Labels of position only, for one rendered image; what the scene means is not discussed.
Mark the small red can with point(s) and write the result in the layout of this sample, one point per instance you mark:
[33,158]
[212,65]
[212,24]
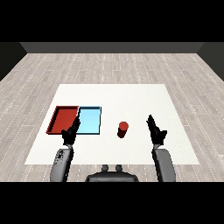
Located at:
[122,129]

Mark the red shallow open box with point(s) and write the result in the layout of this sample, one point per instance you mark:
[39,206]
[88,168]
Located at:
[62,119]

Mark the dark grey robot body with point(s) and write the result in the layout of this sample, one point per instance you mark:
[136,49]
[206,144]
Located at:
[112,176]

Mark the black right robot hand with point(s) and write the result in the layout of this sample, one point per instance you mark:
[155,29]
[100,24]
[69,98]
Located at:
[156,133]

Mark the light blue shallow open box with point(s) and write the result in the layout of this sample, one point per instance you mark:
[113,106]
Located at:
[89,120]

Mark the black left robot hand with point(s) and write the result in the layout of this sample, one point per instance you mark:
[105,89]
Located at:
[71,134]

